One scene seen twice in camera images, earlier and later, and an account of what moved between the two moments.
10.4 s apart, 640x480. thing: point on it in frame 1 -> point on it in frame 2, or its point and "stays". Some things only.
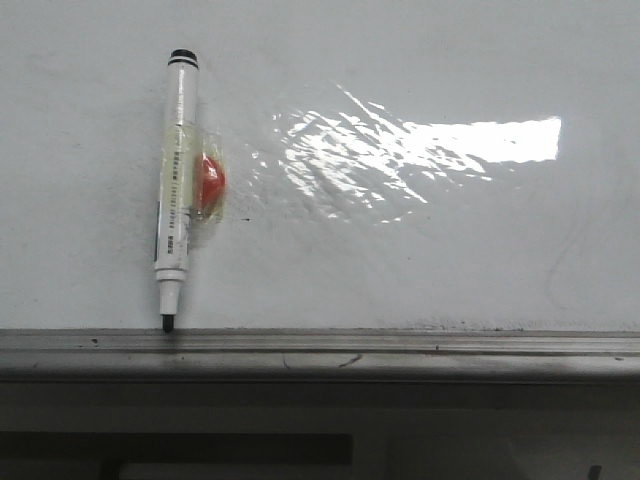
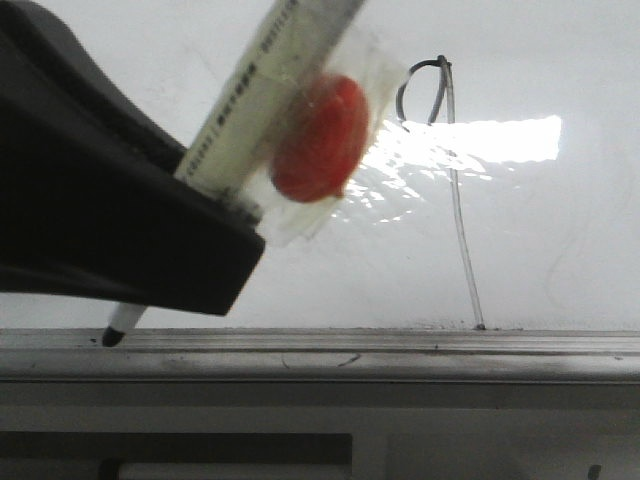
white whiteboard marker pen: (175, 216) -> (285, 45)
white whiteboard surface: (390, 165) stays
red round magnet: (213, 183) -> (321, 139)
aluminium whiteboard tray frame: (320, 354) stays
